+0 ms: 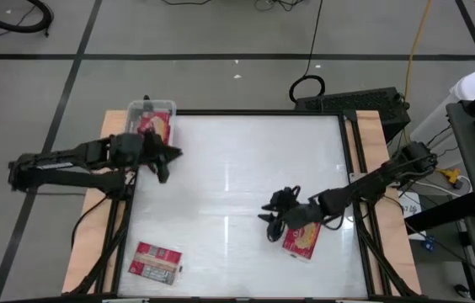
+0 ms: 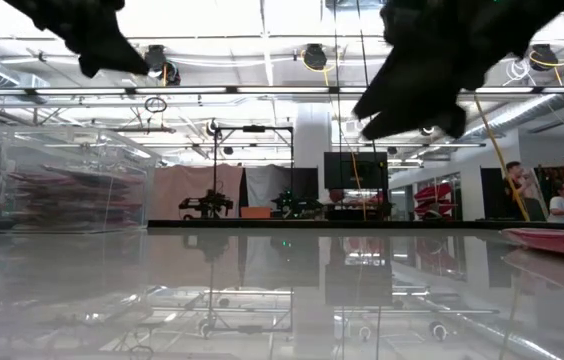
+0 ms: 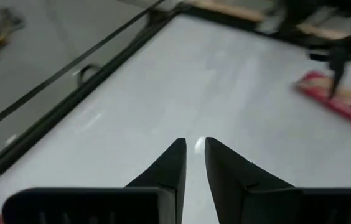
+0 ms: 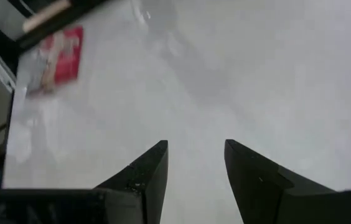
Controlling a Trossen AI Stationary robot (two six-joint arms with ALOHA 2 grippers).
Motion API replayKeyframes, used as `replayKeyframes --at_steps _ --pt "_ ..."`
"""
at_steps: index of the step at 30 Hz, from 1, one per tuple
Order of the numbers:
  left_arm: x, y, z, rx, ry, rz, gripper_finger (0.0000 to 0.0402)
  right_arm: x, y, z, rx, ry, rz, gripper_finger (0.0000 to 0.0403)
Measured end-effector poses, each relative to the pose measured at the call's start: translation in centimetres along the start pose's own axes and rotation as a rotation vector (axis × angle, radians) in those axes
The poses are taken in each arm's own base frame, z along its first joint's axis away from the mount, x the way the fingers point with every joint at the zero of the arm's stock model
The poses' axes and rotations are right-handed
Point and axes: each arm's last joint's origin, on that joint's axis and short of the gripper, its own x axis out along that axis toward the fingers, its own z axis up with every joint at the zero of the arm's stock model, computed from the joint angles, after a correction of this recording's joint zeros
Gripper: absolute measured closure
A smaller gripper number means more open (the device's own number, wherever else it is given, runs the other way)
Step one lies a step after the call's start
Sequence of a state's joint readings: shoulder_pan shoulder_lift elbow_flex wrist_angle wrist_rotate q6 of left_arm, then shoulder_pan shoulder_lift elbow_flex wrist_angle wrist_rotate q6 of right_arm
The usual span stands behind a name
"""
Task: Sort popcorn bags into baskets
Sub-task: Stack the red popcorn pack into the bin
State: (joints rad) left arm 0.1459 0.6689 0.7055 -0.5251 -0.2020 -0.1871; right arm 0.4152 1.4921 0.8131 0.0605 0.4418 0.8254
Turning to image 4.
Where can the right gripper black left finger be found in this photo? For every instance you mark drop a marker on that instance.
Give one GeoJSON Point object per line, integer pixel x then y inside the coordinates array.
{"type": "Point", "coordinates": [144, 193]}

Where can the red popcorn bag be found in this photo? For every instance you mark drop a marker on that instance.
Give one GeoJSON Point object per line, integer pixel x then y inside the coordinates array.
{"type": "Point", "coordinates": [66, 59]}

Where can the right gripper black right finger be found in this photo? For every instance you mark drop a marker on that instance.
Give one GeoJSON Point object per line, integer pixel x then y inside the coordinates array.
{"type": "Point", "coordinates": [253, 186]}

